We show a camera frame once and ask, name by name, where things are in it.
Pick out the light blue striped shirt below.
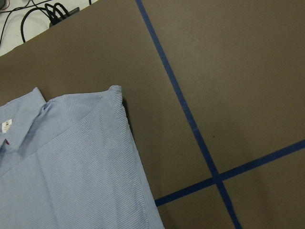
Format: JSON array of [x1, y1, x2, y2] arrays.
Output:
[[0, 85, 163, 229]]

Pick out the black cable bundle on floor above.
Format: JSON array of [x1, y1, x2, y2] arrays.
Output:
[[0, 0, 93, 48]]

